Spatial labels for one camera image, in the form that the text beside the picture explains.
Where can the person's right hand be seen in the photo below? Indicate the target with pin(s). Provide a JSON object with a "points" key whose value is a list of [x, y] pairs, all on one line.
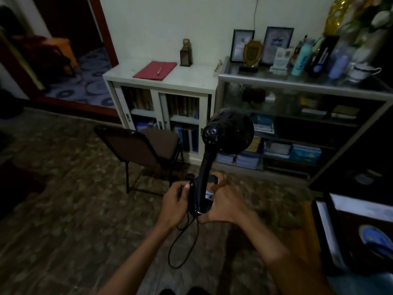
{"points": [[227, 205]]}

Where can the person's left hand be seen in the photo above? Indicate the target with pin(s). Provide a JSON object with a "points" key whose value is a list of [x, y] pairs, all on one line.
{"points": [[172, 208]]}

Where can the person's left thumb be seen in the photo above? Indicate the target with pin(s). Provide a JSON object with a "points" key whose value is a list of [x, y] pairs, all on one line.
{"points": [[186, 184]]}

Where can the person's right thumb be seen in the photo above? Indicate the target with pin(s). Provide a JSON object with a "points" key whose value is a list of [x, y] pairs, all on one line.
{"points": [[206, 216]]}

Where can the black desk lamp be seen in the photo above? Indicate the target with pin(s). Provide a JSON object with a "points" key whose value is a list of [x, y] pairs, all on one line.
{"points": [[228, 129]]}

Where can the person's left forearm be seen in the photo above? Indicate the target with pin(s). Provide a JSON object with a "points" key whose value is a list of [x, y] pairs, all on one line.
{"points": [[138, 261]]}

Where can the person's right forearm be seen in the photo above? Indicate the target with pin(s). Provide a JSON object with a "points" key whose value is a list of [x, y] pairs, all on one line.
{"points": [[282, 258]]}

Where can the row of blue books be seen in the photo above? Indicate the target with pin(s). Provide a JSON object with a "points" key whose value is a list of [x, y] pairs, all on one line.
{"points": [[187, 138]]}

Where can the brown padded metal chair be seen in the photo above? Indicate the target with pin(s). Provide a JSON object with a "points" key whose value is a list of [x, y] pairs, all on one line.
{"points": [[138, 147]]}

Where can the stack of white papers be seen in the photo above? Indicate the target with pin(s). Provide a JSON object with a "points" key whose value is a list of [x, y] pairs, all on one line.
{"points": [[242, 161]]}

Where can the row of brown books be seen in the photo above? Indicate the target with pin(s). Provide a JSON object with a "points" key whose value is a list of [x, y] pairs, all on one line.
{"points": [[139, 99], [184, 107]]}

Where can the stack of grey booklets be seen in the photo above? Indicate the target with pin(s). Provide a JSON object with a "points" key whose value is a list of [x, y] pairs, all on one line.
{"points": [[276, 149]]}

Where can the pile of blue booklets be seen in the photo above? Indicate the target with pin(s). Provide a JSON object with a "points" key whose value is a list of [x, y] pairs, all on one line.
{"points": [[262, 123]]}

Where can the white cabinet with glass doors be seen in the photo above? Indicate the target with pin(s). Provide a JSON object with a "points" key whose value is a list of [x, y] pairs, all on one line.
{"points": [[190, 79]]}

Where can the stack of blue boxes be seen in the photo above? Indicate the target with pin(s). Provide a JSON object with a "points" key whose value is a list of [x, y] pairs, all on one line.
{"points": [[305, 154]]}

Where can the red folder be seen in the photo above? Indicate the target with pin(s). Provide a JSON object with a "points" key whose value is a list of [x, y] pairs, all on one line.
{"points": [[155, 70]]}

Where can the brown lantern figurine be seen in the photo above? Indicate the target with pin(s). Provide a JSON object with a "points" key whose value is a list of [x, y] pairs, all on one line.
{"points": [[186, 55]]}

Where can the glass display cabinet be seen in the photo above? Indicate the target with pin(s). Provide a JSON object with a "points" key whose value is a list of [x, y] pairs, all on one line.
{"points": [[276, 81]]}

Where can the dark wooden desk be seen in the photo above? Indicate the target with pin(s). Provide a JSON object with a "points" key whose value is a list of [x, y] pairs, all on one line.
{"points": [[347, 224]]}

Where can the blue patterned carpet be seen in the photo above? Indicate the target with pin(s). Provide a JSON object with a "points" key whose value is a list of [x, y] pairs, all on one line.
{"points": [[87, 82]]}

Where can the small black framed certificate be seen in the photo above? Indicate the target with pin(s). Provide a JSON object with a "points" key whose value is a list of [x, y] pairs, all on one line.
{"points": [[237, 47]]}

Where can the gold shield plaque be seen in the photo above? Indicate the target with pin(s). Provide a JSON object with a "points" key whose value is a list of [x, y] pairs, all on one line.
{"points": [[252, 53]]}

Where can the clear acrylic plaque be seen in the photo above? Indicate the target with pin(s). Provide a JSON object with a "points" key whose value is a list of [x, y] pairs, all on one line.
{"points": [[282, 59]]}

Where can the teal bottle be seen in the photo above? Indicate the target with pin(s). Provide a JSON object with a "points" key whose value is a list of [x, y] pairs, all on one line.
{"points": [[301, 59]]}

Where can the round blue emblem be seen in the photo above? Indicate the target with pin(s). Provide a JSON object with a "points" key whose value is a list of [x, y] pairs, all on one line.
{"points": [[376, 241]]}

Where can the large black framed certificate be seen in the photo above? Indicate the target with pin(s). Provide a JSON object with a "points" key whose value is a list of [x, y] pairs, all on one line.
{"points": [[278, 38]]}

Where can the dark hardcover book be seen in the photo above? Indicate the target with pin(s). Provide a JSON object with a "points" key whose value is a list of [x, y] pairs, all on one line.
{"points": [[345, 112]]}

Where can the gold trophy with black base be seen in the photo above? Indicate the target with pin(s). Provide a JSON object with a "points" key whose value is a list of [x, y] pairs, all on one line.
{"points": [[321, 59]]}

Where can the red orange cushion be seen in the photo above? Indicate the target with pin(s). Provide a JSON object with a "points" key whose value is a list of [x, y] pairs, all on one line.
{"points": [[46, 55]]}

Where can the pale blue bottle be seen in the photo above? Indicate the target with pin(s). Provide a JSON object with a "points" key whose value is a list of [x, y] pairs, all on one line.
{"points": [[337, 66]]}

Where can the white cup with blue rim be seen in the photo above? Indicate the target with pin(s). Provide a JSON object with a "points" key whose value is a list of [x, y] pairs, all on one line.
{"points": [[360, 72]]}

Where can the white artificial flowers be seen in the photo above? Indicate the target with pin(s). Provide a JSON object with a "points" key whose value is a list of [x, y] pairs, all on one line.
{"points": [[379, 19]]}

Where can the dark red door frame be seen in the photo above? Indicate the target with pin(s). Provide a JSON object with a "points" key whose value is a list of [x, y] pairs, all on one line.
{"points": [[106, 33]]}

